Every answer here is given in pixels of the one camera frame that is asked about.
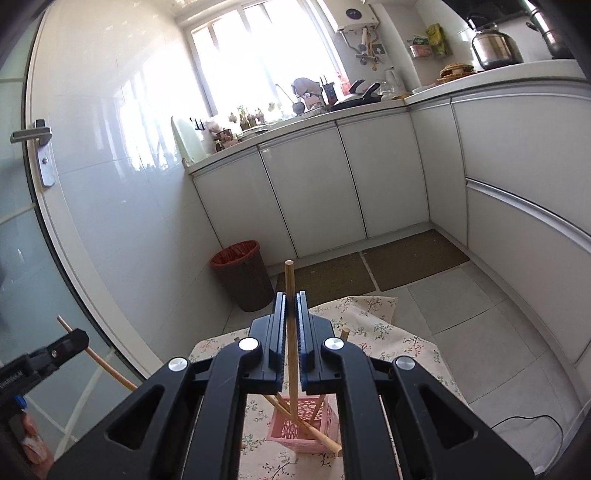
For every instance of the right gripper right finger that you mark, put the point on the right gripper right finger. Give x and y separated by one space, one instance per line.
316 376

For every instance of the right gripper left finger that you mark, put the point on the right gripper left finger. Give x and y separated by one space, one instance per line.
270 330

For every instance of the person's right hand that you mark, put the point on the person's right hand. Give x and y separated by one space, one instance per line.
34 446

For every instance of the pink perforated plastic basket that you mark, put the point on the pink perforated plastic basket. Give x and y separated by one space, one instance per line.
300 426

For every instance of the floral tablecloth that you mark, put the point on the floral tablecloth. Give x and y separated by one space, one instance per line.
369 321

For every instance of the brown waste bin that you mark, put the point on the brown waste bin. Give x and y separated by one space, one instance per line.
242 273

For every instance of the dark floor mat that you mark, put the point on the dark floor mat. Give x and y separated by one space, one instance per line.
383 268

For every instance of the black frying pan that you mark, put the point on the black frying pan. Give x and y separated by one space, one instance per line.
355 98

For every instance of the steel kettle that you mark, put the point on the steel kettle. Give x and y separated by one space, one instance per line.
493 49

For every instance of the steel cooking pot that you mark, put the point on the steel cooking pot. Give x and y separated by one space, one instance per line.
540 22

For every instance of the door handle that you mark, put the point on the door handle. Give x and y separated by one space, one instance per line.
39 137

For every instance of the wall water heater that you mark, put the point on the wall water heater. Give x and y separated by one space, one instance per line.
349 15

